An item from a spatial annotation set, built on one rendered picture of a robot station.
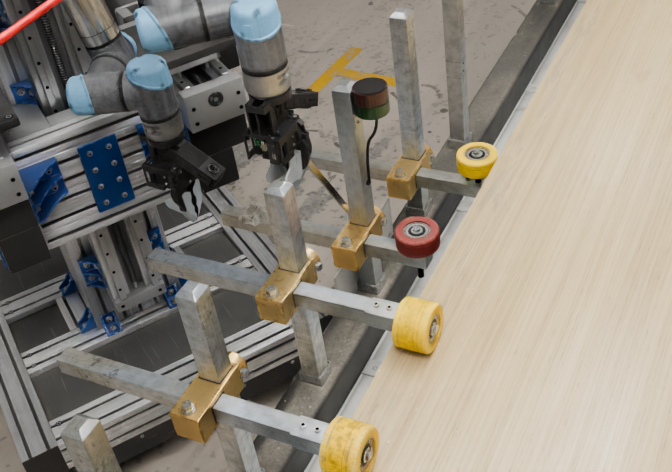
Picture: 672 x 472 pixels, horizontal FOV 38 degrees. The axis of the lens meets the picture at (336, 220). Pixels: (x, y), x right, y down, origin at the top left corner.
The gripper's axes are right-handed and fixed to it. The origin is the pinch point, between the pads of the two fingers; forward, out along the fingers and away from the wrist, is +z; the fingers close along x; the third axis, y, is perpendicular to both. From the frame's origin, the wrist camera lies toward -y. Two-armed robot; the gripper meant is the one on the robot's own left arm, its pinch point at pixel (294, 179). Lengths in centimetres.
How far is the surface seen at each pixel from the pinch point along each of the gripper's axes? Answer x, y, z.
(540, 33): 9, -115, 31
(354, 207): 7.2, -7.0, 9.8
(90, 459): 11, 68, -10
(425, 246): 23.3, -2.2, 10.9
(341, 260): 7.2, 0.2, 16.7
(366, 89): 12.4, -7.7, -15.9
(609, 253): 53, -10, 11
